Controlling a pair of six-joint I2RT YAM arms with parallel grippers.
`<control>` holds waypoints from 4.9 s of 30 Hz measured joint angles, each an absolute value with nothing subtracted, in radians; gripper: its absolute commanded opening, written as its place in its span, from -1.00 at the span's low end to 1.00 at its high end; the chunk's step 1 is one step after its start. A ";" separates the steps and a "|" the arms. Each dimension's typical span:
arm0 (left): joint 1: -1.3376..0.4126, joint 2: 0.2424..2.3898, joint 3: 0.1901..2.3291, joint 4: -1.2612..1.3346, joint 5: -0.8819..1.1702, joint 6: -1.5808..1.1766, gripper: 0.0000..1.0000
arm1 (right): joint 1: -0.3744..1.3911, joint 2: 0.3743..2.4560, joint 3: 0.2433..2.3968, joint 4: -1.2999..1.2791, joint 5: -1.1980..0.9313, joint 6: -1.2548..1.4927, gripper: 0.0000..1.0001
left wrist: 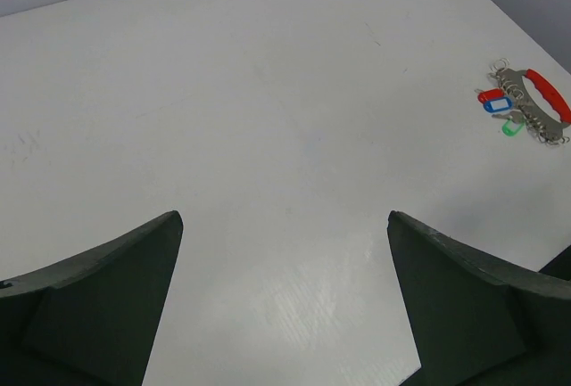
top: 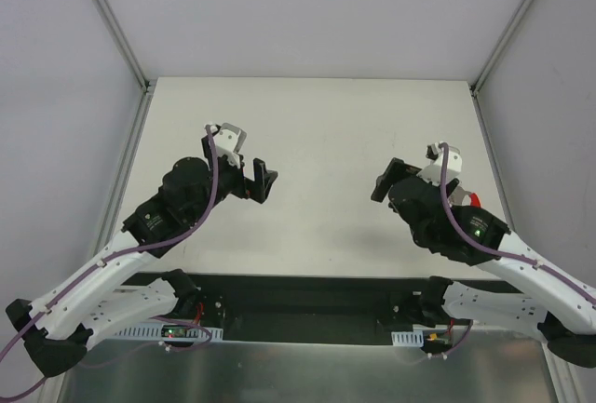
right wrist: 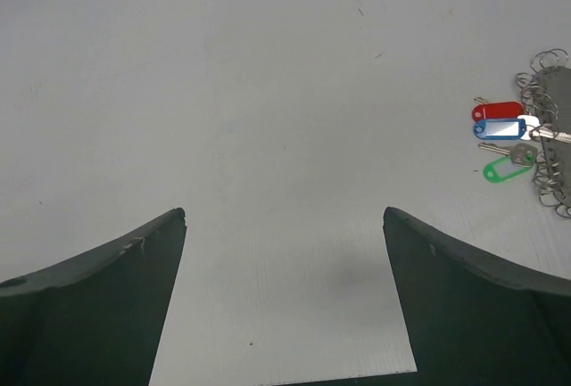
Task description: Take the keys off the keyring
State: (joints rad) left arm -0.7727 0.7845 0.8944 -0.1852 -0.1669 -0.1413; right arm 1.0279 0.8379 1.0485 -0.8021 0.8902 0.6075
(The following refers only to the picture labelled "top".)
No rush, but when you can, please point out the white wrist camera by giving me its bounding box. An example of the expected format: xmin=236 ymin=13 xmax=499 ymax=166
xmin=207 ymin=123 xmax=247 ymax=168
xmin=416 ymin=141 xmax=463 ymax=186

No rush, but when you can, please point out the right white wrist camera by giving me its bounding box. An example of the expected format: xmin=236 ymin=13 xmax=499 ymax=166
xmin=416 ymin=141 xmax=463 ymax=186

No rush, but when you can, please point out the right aluminium frame post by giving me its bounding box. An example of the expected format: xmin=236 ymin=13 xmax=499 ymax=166
xmin=469 ymin=0 xmax=562 ymax=95

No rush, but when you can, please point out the left aluminium frame post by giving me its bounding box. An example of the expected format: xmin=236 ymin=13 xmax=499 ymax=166
xmin=69 ymin=0 xmax=157 ymax=95

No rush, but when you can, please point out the white cable duct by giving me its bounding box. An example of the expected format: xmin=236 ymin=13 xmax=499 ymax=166
xmin=391 ymin=329 xmax=425 ymax=348
xmin=111 ymin=322 xmax=224 ymax=343

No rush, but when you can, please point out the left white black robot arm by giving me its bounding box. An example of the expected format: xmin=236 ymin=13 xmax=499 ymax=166
xmin=6 ymin=128 xmax=278 ymax=378

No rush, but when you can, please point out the right white cable duct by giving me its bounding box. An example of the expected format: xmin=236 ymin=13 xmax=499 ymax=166
xmin=391 ymin=329 xmax=425 ymax=348

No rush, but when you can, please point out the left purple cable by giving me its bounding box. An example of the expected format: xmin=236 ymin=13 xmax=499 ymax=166
xmin=0 ymin=126 xmax=220 ymax=402

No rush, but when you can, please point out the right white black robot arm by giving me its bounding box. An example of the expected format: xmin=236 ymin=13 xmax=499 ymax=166
xmin=371 ymin=158 xmax=595 ymax=369

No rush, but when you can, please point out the left white cable duct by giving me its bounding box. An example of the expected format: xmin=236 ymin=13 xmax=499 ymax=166
xmin=111 ymin=322 xmax=224 ymax=343

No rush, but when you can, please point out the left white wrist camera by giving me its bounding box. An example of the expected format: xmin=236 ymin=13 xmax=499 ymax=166
xmin=207 ymin=123 xmax=247 ymax=168

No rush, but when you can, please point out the metal key organizer red handle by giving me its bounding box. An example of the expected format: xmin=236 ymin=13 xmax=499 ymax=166
xmin=451 ymin=187 xmax=481 ymax=208

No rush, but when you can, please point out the aluminium frame post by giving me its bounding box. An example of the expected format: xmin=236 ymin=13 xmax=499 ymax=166
xmin=469 ymin=0 xmax=562 ymax=95
xmin=69 ymin=0 xmax=157 ymax=95

